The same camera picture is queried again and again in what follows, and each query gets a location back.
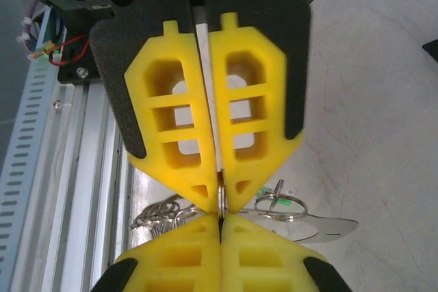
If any silver key with green tag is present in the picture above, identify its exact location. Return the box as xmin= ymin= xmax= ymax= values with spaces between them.
xmin=244 ymin=178 xmax=359 ymax=244

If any power connector with wires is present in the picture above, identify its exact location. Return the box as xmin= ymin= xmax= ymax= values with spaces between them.
xmin=25 ymin=34 xmax=92 ymax=67

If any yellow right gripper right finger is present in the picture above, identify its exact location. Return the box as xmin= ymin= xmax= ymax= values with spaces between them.
xmin=220 ymin=214 xmax=353 ymax=292

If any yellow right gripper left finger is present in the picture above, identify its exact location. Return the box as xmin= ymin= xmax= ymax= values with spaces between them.
xmin=90 ymin=214 xmax=222 ymax=292

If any thin purple base cable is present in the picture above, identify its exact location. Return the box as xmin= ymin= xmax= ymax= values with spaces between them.
xmin=20 ymin=1 xmax=47 ymax=53

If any slotted grey cable duct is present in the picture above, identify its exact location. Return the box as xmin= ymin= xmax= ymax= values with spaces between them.
xmin=0 ymin=8 xmax=68 ymax=292

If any metal keyring chain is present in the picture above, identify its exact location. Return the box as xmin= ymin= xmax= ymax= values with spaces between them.
xmin=129 ymin=168 xmax=229 ymax=240

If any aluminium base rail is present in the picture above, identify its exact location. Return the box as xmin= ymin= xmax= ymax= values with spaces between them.
xmin=10 ymin=79 xmax=133 ymax=292

